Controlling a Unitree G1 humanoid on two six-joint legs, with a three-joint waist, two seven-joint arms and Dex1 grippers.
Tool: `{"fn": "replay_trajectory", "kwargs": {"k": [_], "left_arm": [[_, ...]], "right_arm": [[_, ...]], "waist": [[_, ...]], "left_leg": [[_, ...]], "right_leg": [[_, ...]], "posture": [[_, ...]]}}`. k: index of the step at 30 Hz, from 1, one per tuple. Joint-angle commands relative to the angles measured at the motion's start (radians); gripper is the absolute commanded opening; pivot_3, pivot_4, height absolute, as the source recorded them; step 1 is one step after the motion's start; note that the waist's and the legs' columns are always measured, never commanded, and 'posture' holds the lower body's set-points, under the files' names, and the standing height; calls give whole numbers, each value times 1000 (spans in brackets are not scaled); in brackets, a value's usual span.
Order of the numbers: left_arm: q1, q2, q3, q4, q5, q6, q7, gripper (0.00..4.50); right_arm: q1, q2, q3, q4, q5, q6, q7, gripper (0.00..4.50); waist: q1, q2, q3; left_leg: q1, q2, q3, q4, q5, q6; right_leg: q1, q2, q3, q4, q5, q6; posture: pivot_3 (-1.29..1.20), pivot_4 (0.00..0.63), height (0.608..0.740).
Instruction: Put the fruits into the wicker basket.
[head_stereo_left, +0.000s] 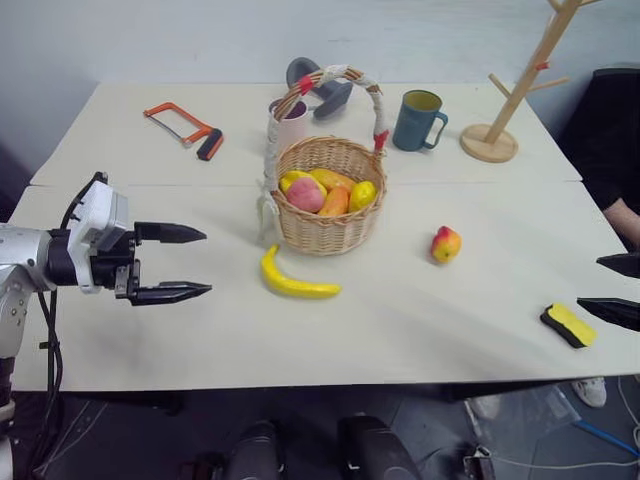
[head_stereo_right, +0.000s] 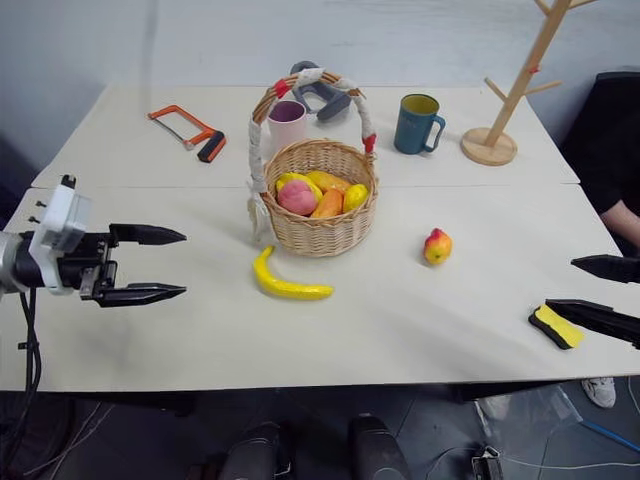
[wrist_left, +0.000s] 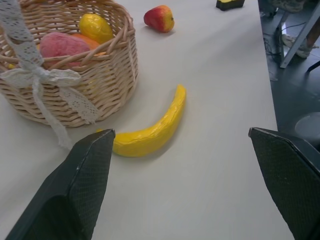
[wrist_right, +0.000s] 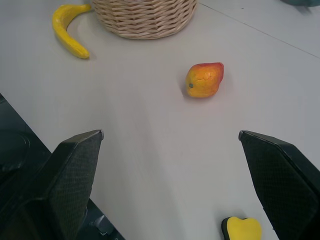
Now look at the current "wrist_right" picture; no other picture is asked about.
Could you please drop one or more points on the wicker basket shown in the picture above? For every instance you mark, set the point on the wicker basket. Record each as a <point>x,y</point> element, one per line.
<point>145,18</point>

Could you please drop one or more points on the dark teal object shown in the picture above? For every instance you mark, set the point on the dark teal object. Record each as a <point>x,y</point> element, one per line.
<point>301,2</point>

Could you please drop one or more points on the orange red toy mango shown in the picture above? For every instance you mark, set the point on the orange red toy mango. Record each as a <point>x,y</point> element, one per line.
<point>203,79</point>

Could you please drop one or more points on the yellow and black sponge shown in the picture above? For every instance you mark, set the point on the yellow and black sponge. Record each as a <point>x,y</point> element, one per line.
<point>243,228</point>

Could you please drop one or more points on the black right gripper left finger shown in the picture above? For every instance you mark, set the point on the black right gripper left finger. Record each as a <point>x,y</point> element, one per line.
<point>67,180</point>

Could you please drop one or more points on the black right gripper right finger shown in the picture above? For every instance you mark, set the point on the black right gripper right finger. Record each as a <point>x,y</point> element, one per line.
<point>282,180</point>

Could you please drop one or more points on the yellow toy banana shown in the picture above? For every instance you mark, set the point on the yellow toy banana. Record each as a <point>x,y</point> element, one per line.
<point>65,32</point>

